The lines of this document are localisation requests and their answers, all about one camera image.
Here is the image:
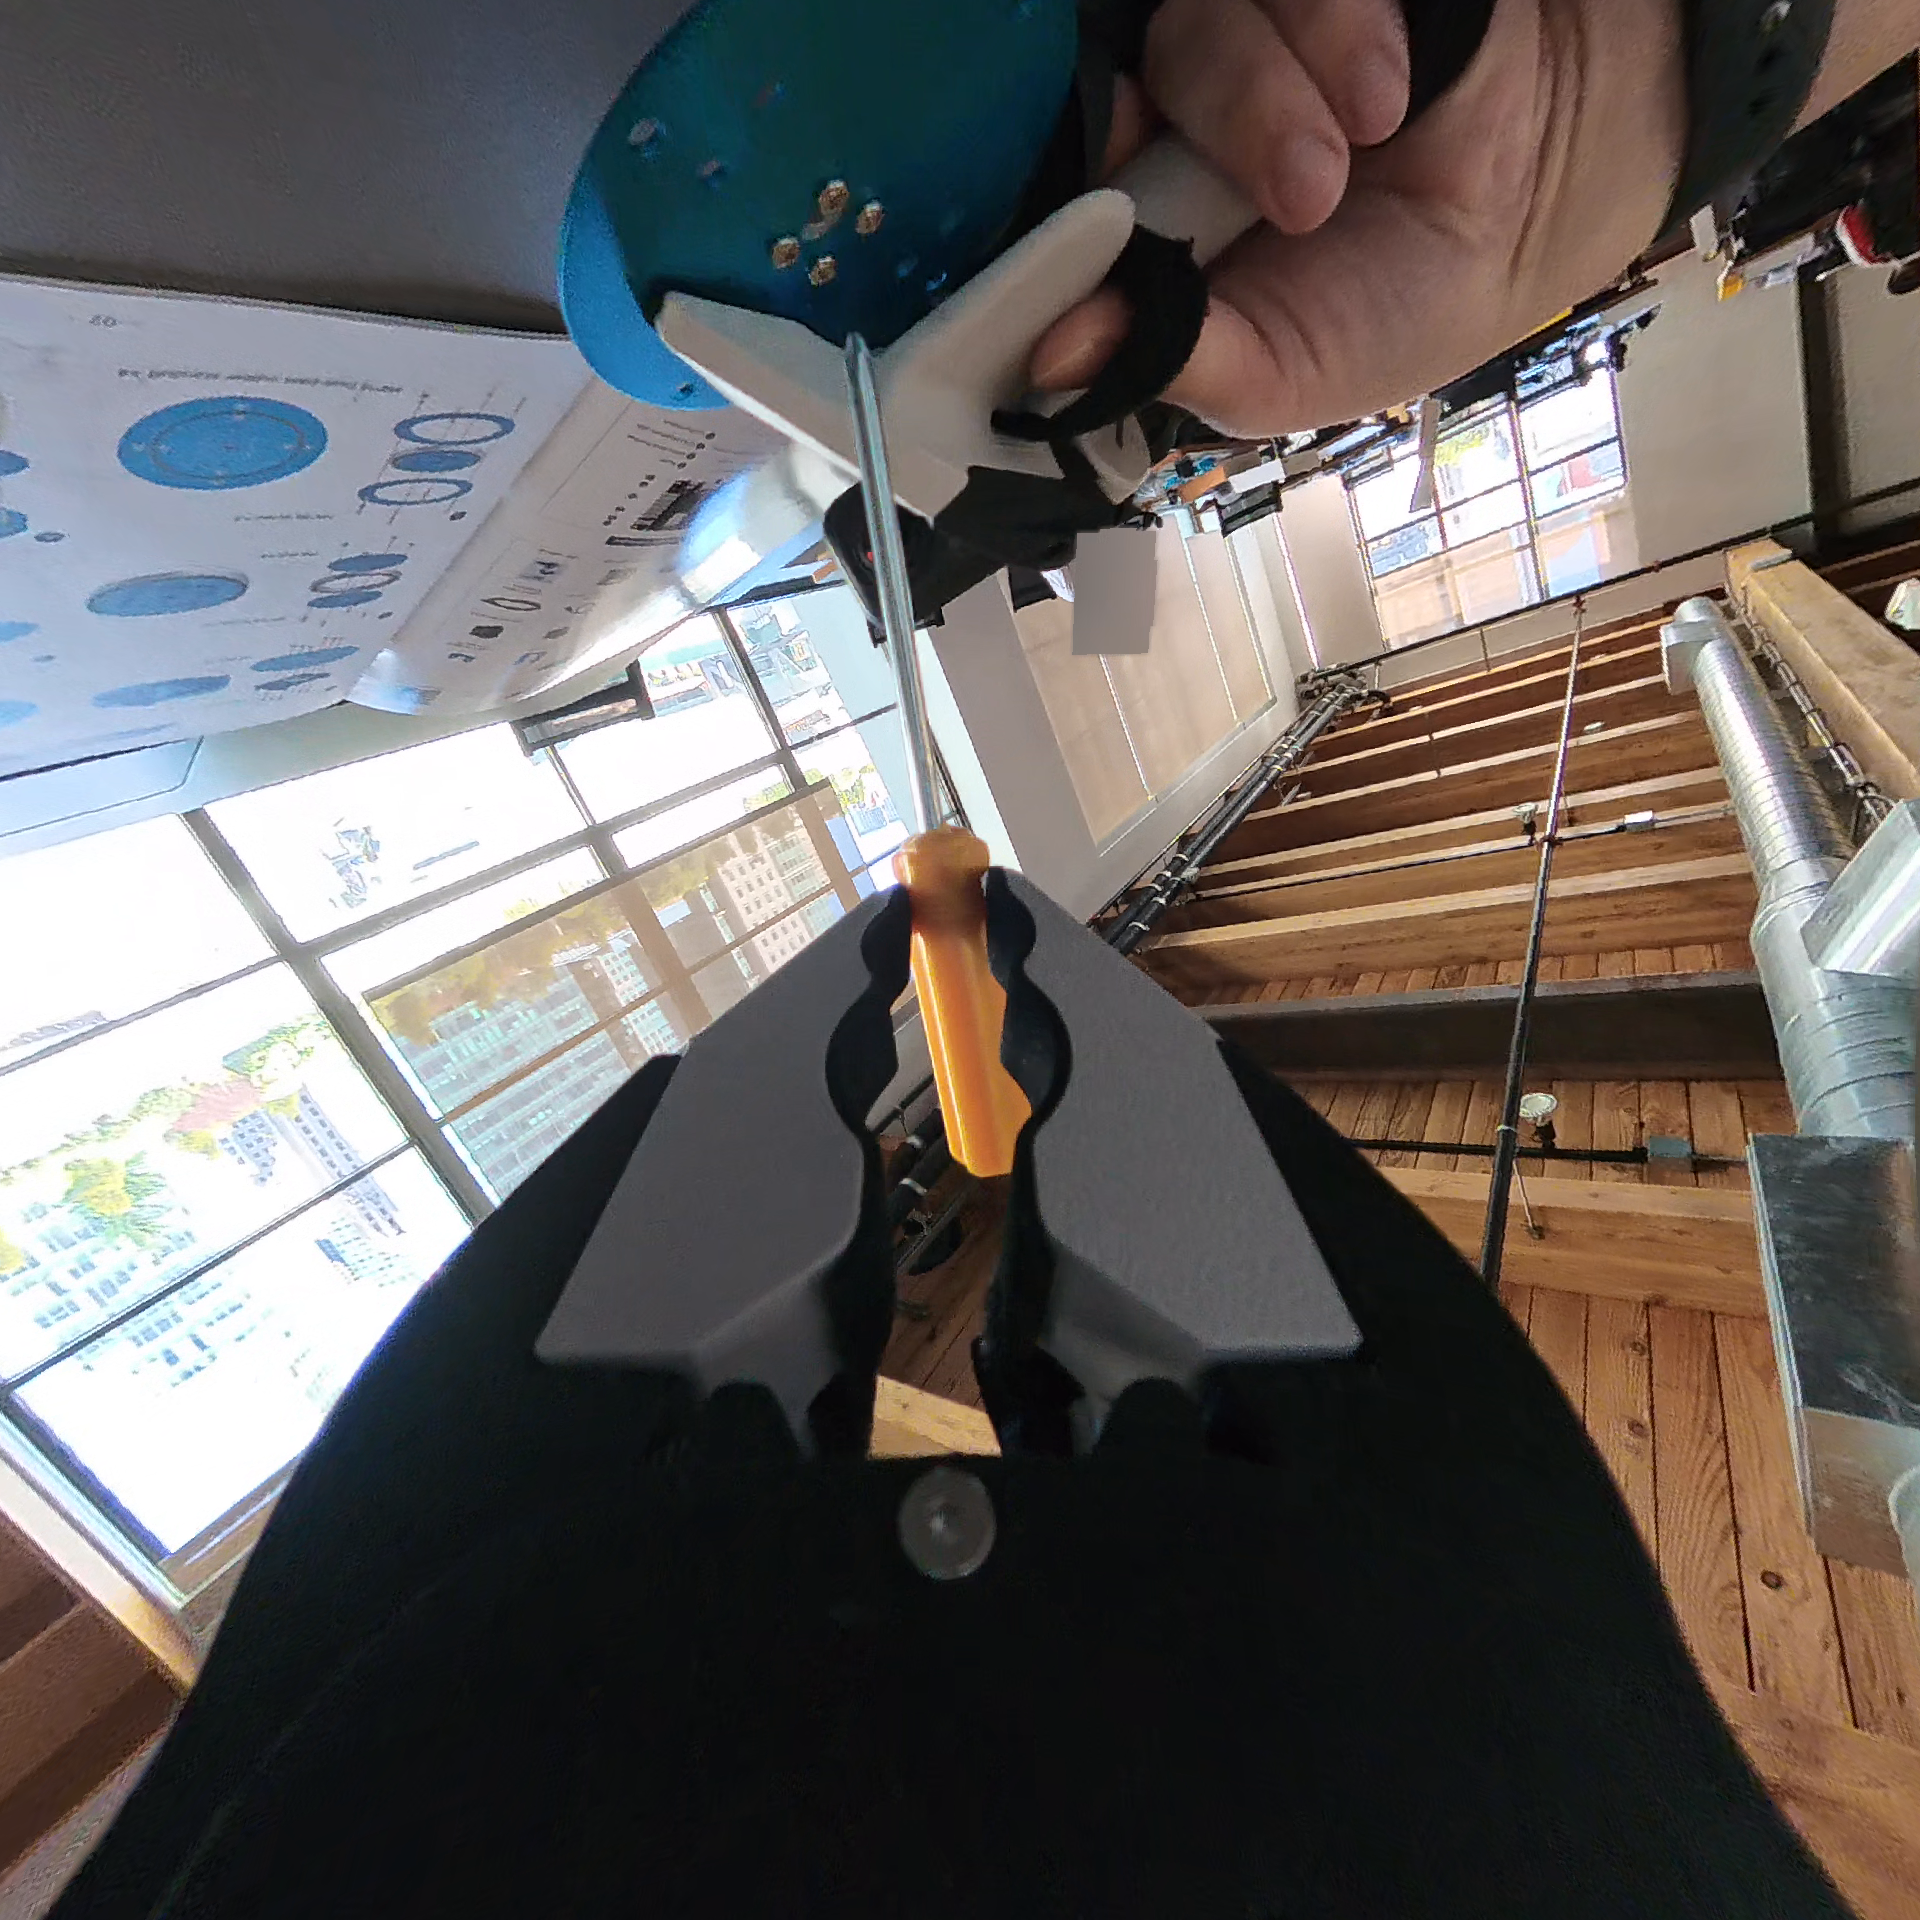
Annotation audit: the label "person's left hand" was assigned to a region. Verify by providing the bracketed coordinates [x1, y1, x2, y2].
[1027, 0, 1696, 440]

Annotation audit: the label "black wristband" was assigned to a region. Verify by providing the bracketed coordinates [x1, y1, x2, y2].
[1658, 0, 1845, 241]

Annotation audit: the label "black ceiling pipe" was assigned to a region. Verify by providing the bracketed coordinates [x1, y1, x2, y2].
[1476, 592, 1595, 1295]

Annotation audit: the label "large window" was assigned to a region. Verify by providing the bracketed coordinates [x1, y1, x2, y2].
[0, 598, 976, 1568]

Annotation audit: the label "open instruction booklet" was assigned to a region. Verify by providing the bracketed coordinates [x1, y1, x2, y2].
[0, 269, 760, 758]

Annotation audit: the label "silver ventilation duct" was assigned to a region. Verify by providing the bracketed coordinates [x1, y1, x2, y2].
[1658, 592, 1920, 1576]

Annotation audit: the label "orange handled screwdriver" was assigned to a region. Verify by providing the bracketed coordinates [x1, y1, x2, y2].
[843, 333, 1041, 1177]

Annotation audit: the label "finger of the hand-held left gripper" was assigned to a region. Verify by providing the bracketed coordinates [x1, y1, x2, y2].
[657, 287, 964, 521]
[680, 451, 845, 608]

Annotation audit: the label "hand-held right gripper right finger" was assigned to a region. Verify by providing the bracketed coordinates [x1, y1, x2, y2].
[976, 871, 1365, 1454]

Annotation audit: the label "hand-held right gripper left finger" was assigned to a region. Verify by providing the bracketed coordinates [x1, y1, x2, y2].
[535, 885, 916, 1454]

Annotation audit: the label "blue round metal plate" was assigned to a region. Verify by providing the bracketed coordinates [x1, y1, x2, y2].
[557, 0, 1085, 409]

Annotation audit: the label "beige roller blinds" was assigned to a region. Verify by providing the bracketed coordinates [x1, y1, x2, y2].
[1012, 516, 1327, 860]

